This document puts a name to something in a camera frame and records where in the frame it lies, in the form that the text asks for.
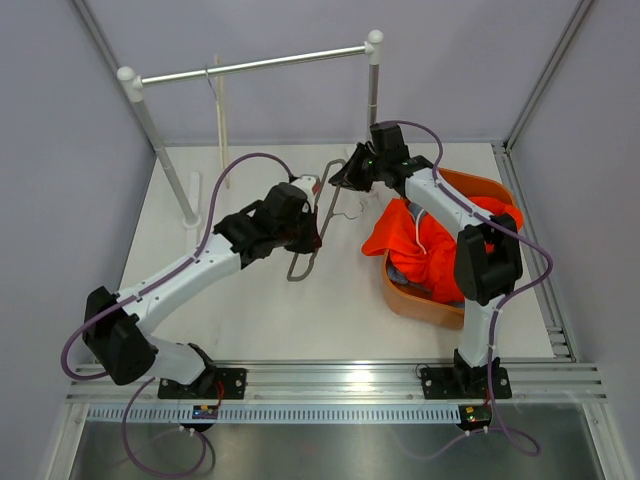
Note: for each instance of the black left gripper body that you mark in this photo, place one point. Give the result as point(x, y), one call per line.
point(300, 235)

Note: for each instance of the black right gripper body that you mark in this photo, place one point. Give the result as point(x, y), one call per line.
point(381, 164)

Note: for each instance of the grey hanger with metal hook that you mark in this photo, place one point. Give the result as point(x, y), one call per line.
point(323, 222)

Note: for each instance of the light blue shorts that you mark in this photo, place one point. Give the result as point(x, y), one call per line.
point(423, 252)

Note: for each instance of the orange shorts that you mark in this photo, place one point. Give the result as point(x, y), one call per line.
point(379, 240)

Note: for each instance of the white plastic hanger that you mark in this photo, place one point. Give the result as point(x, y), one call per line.
point(217, 87)

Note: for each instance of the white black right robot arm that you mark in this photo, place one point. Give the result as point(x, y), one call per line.
point(487, 262)

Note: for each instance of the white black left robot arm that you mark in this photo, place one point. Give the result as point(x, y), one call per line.
point(120, 325)

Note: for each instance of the orange plastic basket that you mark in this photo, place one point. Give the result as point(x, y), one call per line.
point(414, 303)

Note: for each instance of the silver clothes rack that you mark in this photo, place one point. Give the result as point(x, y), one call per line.
point(134, 87)

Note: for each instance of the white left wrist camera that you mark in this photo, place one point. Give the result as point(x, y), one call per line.
point(310, 185)

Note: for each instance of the aluminium mounting rail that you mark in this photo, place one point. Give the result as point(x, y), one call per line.
point(387, 383)

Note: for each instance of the white slotted cable duct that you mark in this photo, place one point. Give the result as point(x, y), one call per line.
point(279, 414)

